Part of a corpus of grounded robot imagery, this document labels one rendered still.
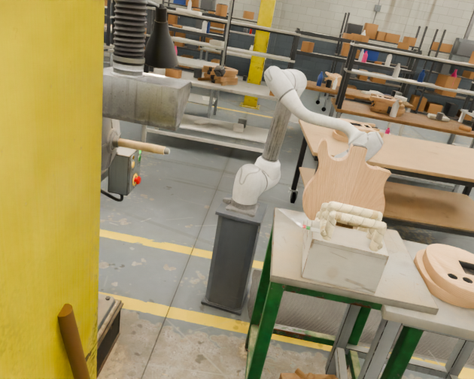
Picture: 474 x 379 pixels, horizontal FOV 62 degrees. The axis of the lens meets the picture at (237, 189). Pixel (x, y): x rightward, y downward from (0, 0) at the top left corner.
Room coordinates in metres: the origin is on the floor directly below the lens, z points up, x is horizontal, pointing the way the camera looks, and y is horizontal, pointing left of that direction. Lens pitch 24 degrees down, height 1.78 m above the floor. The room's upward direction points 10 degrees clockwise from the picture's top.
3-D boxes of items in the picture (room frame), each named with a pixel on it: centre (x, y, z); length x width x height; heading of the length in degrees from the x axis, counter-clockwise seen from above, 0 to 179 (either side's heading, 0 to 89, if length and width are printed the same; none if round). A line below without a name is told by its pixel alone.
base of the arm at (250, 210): (2.17, -0.04, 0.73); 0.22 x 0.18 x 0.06; 80
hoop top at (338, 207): (1.31, -0.44, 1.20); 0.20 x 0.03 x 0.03; 84
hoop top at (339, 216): (1.23, -0.43, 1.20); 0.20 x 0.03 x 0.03; 84
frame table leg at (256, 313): (1.74, -0.23, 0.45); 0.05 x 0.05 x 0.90; 88
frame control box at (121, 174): (1.69, 0.61, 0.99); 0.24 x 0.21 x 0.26; 88
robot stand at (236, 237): (2.17, -0.06, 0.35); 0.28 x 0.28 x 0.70; 80
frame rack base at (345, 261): (1.28, -0.43, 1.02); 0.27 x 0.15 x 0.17; 85
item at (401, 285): (1.48, -0.50, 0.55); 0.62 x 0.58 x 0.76; 88
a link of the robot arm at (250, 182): (2.18, -0.06, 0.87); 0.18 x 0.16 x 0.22; 149
